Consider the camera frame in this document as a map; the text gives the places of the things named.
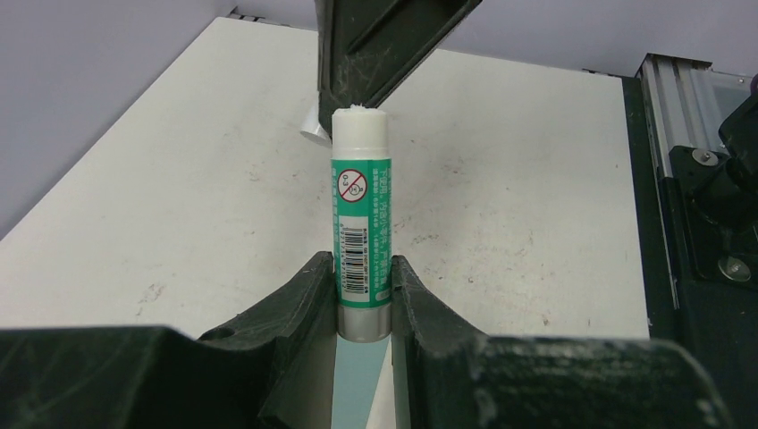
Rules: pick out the teal envelope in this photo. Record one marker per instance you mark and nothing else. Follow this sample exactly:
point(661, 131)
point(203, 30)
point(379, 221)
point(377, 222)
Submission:
point(363, 389)

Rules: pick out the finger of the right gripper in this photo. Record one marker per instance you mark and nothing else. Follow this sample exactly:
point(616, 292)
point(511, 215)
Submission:
point(366, 49)

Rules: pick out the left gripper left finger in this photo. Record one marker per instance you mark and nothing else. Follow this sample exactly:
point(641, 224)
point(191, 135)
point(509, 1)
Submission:
point(271, 366)

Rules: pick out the white glue stick cap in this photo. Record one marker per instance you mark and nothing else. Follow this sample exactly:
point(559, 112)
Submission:
point(312, 130)

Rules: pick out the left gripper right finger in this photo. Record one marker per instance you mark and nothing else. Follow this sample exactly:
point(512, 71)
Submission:
point(449, 374)

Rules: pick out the green glue stick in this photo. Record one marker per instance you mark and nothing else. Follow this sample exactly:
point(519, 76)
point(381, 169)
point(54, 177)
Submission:
point(361, 178)

